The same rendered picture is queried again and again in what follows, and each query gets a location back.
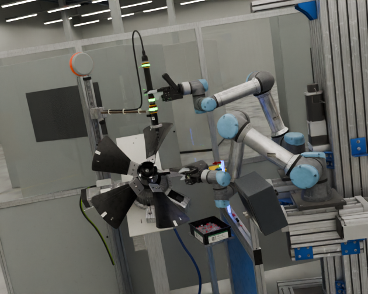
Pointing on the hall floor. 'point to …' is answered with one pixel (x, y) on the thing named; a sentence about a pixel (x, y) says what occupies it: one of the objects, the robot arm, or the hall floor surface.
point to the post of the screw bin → (212, 270)
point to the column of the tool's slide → (117, 242)
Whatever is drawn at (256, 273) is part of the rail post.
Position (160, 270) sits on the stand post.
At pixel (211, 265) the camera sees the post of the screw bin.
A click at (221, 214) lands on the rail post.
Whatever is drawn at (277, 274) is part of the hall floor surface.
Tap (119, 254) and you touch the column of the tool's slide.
